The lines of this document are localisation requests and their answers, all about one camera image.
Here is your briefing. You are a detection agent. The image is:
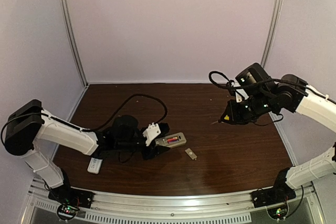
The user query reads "yellow handled screwdriver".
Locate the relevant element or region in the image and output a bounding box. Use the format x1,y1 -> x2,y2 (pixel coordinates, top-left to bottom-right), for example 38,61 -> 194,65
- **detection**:
212,115 -> 231,124

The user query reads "grey remote control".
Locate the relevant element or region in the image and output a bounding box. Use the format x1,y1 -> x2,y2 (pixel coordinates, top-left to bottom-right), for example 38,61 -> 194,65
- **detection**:
154,132 -> 187,148

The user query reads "grey battery cover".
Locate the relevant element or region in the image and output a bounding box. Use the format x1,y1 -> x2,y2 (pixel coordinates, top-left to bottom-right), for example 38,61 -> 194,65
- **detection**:
185,148 -> 197,161

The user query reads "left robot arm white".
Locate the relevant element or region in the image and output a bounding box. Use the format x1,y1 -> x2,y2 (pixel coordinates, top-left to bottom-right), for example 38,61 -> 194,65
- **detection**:
1,99 -> 170,189

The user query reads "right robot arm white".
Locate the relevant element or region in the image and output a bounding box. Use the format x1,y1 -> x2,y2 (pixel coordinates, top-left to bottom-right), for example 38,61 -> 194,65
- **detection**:
208,63 -> 335,190

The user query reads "red battery in remote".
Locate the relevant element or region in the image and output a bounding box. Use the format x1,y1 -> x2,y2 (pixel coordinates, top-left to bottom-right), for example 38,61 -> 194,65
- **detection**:
166,136 -> 180,144

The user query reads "white remote control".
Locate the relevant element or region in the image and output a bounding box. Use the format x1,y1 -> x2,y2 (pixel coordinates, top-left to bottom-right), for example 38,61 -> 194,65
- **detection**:
87,157 -> 103,174

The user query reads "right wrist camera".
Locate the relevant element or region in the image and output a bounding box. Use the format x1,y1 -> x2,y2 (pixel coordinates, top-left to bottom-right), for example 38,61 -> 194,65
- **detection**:
226,80 -> 245,103

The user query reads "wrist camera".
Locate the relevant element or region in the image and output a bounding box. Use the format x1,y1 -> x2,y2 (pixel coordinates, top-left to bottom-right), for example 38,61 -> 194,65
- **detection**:
226,80 -> 245,103
142,123 -> 170,146

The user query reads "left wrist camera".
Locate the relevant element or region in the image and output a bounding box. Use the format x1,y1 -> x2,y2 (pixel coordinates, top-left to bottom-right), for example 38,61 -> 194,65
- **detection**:
142,123 -> 170,146

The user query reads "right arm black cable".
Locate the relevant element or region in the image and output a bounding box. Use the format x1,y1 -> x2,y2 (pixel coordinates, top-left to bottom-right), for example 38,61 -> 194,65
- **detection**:
208,70 -> 336,104

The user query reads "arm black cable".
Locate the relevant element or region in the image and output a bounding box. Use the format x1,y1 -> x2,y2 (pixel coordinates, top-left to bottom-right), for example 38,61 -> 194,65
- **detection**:
208,70 -> 336,104
1,93 -> 169,151

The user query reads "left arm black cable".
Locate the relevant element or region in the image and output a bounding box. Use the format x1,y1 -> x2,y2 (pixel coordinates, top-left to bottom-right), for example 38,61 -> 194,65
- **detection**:
1,93 -> 169,151

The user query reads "aluminium front rail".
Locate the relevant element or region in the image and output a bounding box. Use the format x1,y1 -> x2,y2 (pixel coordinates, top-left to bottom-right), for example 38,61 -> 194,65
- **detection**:
19,186 -> 326,223

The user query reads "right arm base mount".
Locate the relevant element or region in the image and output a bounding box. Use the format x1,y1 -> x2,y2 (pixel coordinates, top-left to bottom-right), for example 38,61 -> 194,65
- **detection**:
251,186 -> 296,208

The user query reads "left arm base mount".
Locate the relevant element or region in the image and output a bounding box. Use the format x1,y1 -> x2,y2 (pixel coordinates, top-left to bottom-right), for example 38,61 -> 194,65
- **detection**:
48,187 -> 95,208

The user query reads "right aluminium frame post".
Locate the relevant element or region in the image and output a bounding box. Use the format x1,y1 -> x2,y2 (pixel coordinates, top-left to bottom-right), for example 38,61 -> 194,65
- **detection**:
260,0 -> 284,68

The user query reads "aluminium frame post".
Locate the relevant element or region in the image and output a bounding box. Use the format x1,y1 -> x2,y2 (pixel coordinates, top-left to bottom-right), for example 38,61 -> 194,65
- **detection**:
60,0 -> 89,88
260,0 -> 284,68

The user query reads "left aluminium frame post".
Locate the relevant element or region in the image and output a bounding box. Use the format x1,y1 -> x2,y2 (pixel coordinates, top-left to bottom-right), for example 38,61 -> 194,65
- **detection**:
60,0 -> 89,88

